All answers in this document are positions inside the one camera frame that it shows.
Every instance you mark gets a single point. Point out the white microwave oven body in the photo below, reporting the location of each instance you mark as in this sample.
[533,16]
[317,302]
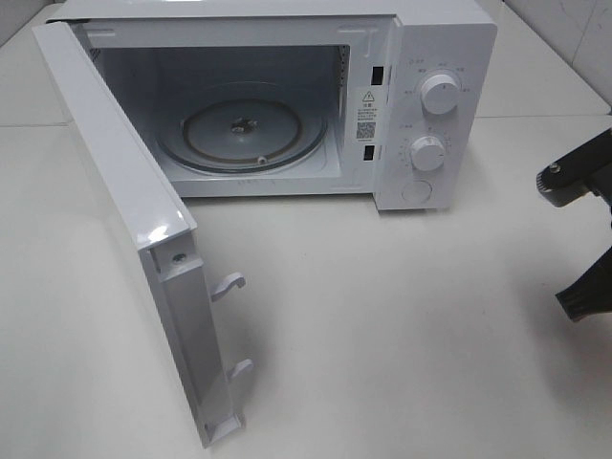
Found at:
[364,61]

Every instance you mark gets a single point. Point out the white microwave door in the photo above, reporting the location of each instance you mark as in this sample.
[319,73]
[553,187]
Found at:
[154,225]

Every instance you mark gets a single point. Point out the upper white power knob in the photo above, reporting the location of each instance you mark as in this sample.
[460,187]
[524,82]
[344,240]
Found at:
[439,92]

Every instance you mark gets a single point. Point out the white timer knob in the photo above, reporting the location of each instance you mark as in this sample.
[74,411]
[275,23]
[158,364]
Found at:
[427,153]

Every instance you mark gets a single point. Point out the round white door button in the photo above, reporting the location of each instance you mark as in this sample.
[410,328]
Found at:
[417,192]

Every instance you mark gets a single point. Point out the glass microwave turntable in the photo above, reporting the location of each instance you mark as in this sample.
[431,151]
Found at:
[241,127]

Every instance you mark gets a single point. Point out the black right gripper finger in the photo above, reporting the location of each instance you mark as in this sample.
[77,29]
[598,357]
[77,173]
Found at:
[585,169]
[591,294]

